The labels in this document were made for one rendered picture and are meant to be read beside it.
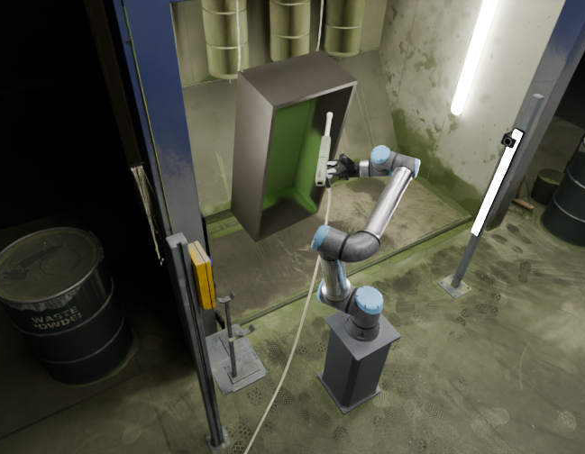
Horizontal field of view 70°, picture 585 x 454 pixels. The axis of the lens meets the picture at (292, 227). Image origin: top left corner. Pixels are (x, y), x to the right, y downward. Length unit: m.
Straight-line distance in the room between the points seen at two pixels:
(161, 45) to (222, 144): 2.31
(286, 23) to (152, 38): 2.16
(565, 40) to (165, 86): 2.77
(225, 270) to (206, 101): 1.49
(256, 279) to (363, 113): 2.18
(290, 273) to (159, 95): 2.12
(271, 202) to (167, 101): 1.82
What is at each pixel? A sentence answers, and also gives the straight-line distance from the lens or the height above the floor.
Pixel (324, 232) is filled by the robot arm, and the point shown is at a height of 1.45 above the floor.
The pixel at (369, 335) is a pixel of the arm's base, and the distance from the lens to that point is 2.38.
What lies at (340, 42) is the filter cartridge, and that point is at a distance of 4.07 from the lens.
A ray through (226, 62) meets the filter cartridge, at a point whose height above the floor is 1.38.
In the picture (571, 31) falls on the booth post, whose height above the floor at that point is 1.78.
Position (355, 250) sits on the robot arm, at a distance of 1.71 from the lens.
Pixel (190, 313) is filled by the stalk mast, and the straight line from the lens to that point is 1.69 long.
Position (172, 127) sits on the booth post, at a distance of 1.78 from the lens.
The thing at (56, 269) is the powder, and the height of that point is 0.86.
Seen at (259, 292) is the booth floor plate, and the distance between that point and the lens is 3.33.
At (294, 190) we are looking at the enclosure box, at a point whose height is 0.52.
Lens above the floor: 2.62
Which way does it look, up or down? 42 degrees down
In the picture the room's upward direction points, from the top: 2 degrees clockwise
